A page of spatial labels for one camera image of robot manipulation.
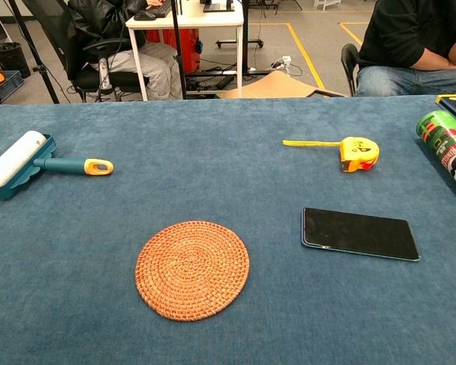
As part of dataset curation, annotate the smartphone with light blue case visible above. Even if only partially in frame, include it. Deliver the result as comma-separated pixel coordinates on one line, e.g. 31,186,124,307
300,207,421,262

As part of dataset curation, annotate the blue velvet table cloth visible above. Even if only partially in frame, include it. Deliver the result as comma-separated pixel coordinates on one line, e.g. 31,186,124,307
0,94,456,365

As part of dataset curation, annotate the round woven rattan coaster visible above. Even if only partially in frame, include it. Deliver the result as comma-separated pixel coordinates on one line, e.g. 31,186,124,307
135,221,251,322

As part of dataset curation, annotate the brown cardboard sheet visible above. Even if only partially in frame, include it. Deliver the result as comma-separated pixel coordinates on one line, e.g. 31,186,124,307
215,71,347,100

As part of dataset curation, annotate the yellow tape measure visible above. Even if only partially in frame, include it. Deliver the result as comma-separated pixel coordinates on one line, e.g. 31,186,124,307
282,136,380,173

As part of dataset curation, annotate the black wheeled stand base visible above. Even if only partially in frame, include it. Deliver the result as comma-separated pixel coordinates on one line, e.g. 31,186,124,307
215,36,265,49

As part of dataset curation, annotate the red case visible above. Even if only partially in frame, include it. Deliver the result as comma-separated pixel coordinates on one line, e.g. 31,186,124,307
146,28,201,75

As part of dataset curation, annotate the grey power strip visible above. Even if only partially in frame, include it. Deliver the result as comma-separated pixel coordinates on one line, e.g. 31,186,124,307
97,56,114,91

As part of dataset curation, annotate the office chair base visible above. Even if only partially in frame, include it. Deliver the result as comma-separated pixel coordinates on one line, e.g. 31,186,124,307
21,0,151,103

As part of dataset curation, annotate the white desk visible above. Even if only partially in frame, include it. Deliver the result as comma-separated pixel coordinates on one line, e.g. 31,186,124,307
125,0,245,102

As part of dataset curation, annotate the black stool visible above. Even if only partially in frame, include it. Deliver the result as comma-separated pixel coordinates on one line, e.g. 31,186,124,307
340,43,362,97

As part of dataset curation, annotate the black monitor stand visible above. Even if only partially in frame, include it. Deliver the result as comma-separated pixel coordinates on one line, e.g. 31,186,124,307
203,0,236,13

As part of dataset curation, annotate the black keyboard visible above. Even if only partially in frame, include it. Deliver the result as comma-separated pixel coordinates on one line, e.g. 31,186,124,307
150,0,174,19

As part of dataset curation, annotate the person in grey trousers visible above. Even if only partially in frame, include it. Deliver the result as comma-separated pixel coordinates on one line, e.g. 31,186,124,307
67,0,184,102

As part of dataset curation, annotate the black light stand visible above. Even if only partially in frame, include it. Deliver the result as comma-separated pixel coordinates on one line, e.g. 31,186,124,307
7,0,62,104

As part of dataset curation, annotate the green Pringles can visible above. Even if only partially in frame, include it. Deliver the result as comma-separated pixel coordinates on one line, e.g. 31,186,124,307
416,109,456,202

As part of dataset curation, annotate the person in blue jeans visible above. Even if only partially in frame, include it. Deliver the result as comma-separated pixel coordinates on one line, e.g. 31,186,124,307
355,0,456,98

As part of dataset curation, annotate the blue plastic crate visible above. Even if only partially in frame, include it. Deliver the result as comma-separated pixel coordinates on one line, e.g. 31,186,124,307
0,70,26,102

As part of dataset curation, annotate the black trash bin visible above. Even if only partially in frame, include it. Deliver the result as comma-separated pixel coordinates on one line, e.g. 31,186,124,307
0,41,32,80

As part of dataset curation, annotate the black camera tripod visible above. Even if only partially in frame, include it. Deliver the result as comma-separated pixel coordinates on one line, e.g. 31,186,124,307
169,0,188,100

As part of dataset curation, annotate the teal lint roller yellow handle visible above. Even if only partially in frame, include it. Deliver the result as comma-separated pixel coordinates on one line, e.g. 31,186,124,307
0,130,115,200

